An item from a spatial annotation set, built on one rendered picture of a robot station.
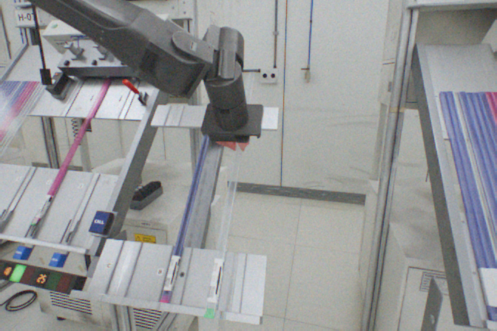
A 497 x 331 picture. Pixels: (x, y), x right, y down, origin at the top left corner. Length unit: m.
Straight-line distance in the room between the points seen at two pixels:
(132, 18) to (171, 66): 0.07
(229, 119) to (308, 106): 2.02
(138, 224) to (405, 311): 0.91
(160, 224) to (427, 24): 1.13
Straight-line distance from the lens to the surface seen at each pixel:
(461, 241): 0.69
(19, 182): 1.04
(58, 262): 0.83
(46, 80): 0.95
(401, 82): 1.01
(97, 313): 1.52
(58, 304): 1.64
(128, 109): 0.93
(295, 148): 2.51
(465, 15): 1.19
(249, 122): 0.47
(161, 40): 0.37
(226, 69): 0.40
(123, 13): 0.39
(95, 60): 1.05
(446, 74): 0.94
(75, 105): 1.08
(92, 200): 0.84
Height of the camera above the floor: 1.13
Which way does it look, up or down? 15 degrees down
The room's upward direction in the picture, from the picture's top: straight up
